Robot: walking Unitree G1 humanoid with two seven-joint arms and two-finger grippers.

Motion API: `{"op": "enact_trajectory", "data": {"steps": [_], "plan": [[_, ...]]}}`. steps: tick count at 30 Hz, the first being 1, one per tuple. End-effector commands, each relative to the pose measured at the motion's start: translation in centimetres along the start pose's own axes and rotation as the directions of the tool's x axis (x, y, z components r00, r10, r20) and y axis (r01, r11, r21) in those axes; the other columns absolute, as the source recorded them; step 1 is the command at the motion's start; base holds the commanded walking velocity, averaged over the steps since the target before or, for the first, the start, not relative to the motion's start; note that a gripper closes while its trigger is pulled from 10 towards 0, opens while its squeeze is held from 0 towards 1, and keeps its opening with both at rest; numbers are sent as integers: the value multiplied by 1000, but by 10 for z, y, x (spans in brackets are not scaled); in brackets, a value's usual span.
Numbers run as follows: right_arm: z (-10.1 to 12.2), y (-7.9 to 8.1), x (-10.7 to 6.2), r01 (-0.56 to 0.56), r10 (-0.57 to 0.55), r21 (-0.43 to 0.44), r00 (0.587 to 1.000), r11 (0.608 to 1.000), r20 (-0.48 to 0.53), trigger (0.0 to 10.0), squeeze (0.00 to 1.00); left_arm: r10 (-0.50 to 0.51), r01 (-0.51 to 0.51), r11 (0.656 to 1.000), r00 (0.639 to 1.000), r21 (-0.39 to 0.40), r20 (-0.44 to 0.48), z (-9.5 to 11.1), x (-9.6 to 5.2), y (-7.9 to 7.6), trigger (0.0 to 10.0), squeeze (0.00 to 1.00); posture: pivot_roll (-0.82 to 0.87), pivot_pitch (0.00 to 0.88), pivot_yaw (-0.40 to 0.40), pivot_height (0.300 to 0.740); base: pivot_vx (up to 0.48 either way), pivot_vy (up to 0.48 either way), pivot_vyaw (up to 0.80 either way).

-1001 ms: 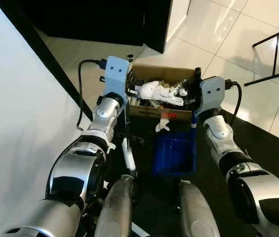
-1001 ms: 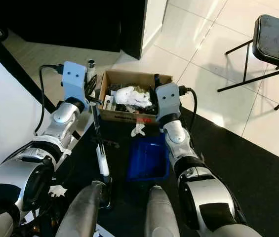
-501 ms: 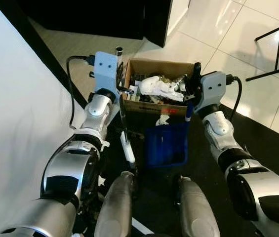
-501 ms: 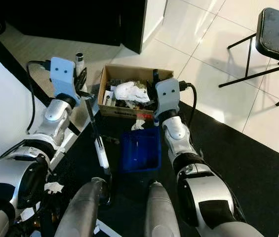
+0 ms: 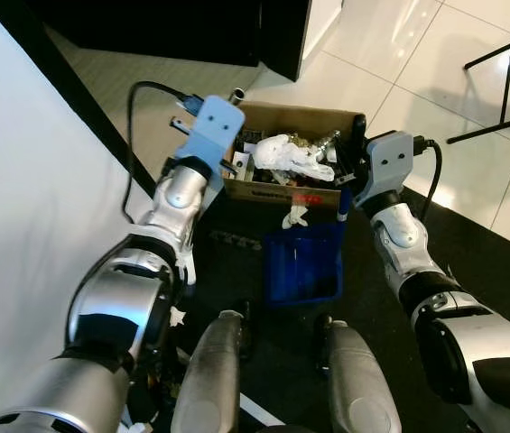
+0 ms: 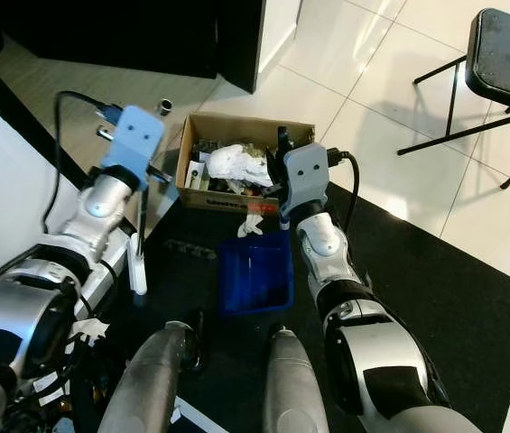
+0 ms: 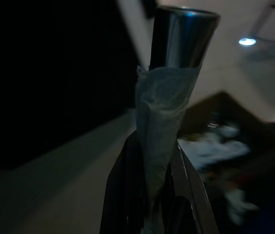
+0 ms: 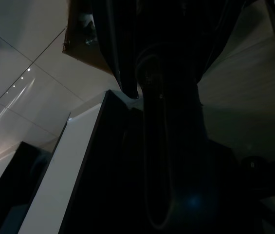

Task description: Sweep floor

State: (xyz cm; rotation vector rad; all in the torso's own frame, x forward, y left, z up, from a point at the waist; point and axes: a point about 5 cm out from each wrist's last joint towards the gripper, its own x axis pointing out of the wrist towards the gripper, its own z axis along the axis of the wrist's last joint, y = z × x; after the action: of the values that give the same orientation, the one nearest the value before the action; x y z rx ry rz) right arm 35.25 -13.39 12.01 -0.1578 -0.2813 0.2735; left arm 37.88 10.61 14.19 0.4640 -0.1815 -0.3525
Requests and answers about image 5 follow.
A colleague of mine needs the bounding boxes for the blue plastic dustpan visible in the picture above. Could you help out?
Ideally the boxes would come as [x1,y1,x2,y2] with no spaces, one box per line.
[262,185,353,309]

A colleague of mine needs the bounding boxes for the black floor mat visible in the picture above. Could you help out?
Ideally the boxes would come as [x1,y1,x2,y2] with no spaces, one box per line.
[142,180,510,433]

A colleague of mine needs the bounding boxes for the brown cardboard trash box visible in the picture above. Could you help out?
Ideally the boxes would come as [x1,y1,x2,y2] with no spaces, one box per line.
[221,101,368,210]

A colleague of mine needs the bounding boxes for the white crumpled paper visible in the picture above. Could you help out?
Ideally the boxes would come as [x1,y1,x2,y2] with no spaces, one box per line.
[253,134,337,186]

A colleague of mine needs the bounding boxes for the dark debris strip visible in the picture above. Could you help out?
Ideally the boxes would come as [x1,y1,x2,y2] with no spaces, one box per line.
[209,230,260,250]

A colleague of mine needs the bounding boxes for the small white paper scrap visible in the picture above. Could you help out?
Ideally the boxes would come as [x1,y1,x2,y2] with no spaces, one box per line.
[283,206,311,228]

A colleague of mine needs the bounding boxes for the black cabinet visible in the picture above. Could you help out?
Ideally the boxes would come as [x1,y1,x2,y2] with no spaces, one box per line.
[24,0,341,82]

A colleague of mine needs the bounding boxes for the grey left robot leg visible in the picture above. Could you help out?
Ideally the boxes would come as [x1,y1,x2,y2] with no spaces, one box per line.
[172,309,246,433]

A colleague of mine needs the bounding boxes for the grey robot leg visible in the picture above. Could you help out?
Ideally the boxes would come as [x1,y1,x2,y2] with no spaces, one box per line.
[172,309,246,433]
[322,316,404,433]

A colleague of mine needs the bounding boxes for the grey right robot leg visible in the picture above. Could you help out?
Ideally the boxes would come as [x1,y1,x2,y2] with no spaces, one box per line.
[322,316,404,433]

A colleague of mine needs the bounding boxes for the pale left wrist camera mount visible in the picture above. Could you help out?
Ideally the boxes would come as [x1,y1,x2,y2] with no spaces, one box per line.
[175,97,246,168]

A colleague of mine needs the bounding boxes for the pale wrist camera mount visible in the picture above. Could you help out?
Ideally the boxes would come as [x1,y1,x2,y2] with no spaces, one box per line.
[363,131,418,210]
[175,97,246,168]

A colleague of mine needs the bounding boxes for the pale right wrist camera mount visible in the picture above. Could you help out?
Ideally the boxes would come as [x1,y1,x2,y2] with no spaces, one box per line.
[363,131,418,210]

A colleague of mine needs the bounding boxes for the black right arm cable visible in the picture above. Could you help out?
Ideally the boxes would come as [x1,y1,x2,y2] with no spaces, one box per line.
[413,135,445,225]

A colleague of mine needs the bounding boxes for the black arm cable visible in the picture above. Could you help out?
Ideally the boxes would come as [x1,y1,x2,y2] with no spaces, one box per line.
[124,81,203,226]
[413,135,445,225]

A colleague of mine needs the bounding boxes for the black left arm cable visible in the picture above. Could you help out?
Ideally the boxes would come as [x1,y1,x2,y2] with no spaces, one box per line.
[124,81,203,226]

